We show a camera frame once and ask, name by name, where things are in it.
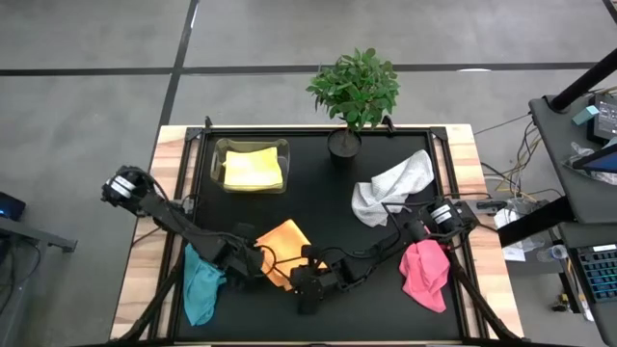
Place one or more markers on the pink microfiber towel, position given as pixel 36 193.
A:
pixel 424 279

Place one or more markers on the white paper sheet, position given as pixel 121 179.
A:
pixel 515 253

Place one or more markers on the black metal table frame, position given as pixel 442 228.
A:
pixel 313 131

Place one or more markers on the grey desk with leg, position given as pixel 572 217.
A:
pixel 19 289

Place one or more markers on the clear plastic bin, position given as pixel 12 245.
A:
pixel 215 154

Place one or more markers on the black metal pole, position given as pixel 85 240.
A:
pixel 583 82

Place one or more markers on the orange microfiber towel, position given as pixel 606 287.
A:
pixel 284 238

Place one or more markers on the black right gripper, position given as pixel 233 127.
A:
pixel 313 279

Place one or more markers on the blue screen tablet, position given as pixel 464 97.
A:
pixel 602 163

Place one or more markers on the clear plastic bottle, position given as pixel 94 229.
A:
pixel 554 252

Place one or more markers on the small black yellow tool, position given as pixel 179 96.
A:
pixel 561 303

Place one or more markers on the green potted plant black pot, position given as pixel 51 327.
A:
pixel 356 91

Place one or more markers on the black table mat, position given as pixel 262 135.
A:
pixel 361 323

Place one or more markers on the black screen device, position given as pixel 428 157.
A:
pixel 605 120

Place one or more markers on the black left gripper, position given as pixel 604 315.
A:
pixel 247 262

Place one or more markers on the small teal box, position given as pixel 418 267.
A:
pixel 585 115

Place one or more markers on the backlit computer keyboard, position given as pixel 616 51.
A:
pixel 600 272

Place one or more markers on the grey side desk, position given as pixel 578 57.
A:
pixel 554 144

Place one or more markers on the clear plastic bag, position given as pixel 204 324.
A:
pixel 581 154

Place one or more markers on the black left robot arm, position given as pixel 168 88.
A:
pixel 183 226

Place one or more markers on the teal microfiber towel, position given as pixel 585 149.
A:
pixel 200 299

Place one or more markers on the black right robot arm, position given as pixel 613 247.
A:
pixel 385 248

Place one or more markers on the pale waffle weave towel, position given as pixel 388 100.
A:
pixel 385 193

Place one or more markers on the yellow microfiber towel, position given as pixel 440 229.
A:
pixel 253 168

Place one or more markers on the dark device with blue light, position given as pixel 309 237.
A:
pixel 9 207

